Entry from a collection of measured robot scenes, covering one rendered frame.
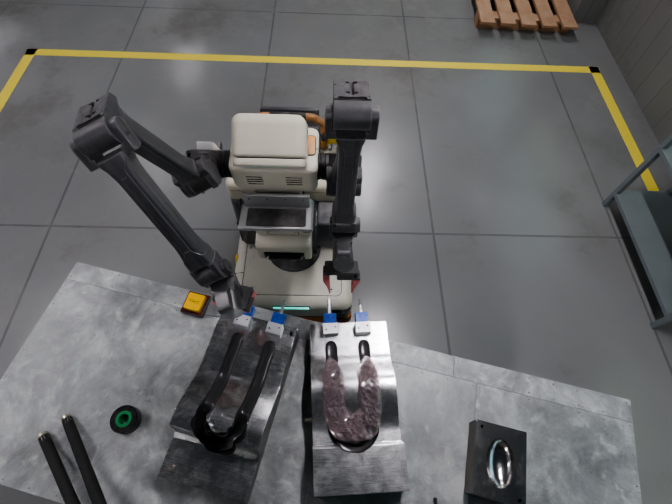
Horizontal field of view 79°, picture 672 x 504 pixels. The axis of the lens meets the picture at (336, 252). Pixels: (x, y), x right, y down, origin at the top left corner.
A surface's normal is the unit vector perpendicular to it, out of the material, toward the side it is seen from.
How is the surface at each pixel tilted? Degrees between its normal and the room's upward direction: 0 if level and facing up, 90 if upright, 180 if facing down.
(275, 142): 42
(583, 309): 0
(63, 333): 0
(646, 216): 0
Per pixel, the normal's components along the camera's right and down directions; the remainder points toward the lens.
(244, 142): 0.02, 0.22
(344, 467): 0.04, -0.50
